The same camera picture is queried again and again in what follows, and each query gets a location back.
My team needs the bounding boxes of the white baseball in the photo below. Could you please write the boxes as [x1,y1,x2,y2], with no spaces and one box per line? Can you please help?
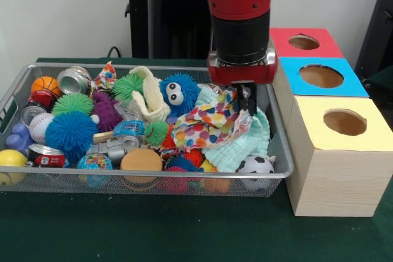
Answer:
[29,113,55,145]

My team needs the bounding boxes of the globe print ball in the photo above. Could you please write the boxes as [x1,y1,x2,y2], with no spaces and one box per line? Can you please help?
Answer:
[76,153,114,188]

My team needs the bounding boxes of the black cable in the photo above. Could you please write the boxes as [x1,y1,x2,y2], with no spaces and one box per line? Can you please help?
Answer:
[107,45,123,59]

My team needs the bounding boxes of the mint green knitted cloth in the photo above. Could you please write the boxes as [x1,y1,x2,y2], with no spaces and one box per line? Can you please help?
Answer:
[196,88,271,173]

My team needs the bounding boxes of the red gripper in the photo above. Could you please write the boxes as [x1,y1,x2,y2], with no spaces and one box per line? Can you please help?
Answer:
[207,58,279,115]

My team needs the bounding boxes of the blue spiky toy with eyes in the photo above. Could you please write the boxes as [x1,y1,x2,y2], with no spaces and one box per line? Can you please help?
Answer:
[158,73,201,119]

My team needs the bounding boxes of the red drink can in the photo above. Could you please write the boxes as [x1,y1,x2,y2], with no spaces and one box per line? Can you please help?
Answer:
[28,144,67,168]

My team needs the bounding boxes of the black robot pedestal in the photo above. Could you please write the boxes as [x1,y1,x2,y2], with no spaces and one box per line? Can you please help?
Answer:
[124,0,216,60]

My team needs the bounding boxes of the black upright panel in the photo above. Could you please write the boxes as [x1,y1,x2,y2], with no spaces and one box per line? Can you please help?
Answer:
[354,0,393,83]

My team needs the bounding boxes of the wooden box with three holes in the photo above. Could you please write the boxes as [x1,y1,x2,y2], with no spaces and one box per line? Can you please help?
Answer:
[267,27,393,217]

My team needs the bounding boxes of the blue spiky ball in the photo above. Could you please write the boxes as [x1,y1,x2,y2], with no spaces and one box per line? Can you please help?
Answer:
[45,110,99,164]

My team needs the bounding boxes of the black and white soccer ball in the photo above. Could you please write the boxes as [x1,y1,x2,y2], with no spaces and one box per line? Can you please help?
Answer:
[236,155,276,191]

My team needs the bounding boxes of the orange foam disc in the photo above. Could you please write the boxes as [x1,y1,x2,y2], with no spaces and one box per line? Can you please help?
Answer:
[120,148,163,172]

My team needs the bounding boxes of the silver wire mesh bin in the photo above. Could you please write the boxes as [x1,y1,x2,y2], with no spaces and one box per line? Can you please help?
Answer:
[0,62,295,199]

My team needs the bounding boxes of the dark green table cloth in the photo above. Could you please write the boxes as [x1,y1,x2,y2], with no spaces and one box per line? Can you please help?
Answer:
[365,65,393,106]
[0,57,393,262]

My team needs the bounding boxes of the colourful patterned cloth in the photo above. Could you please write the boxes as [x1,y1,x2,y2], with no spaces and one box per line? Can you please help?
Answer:
[170,91,253,150]

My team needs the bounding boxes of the cream knitted cloth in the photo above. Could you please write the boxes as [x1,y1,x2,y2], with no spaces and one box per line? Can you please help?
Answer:
[128,66,172,123]

